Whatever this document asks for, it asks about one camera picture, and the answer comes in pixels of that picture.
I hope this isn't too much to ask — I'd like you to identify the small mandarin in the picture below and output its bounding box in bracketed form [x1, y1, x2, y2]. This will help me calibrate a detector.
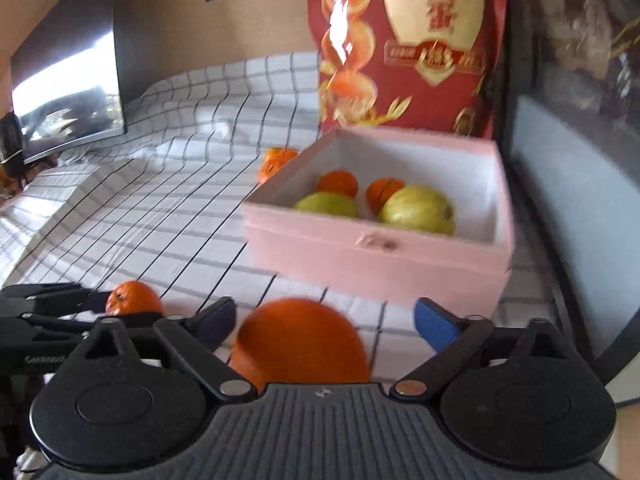
[105, 281, 163, 315]
[257, 148, 298, 184]
[316, 170, 359, 198]
[366, 177, 406, 216]

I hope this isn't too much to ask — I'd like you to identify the large orange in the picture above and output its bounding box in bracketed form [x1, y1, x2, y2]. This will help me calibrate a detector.
[230, 297, 371, 391]

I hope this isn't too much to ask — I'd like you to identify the yellow-green guava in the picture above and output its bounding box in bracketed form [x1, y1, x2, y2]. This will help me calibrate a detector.
[378, 184, 457, 236]

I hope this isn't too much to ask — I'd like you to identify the small mandarin front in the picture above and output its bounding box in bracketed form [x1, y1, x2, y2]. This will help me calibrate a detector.
[316, 170, 359, 198]

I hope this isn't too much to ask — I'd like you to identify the pink cardboard box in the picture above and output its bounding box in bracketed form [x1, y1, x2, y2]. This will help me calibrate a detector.
[241, 127, 514, 316]

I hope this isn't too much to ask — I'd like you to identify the white black grid tablecloth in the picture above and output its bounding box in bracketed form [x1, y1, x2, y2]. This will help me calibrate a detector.
[1, 52, 559, 385]

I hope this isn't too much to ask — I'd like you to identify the small mandarin back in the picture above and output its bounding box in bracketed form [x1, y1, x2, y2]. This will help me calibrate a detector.
[257, 148, 298, 184]

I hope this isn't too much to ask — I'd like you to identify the black monitor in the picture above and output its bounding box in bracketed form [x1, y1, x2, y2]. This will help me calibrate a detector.
[11, 0, 126, 162]

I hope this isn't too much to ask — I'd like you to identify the red egg gift box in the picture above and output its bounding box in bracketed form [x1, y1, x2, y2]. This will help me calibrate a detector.
[307, 0, 506, 139]

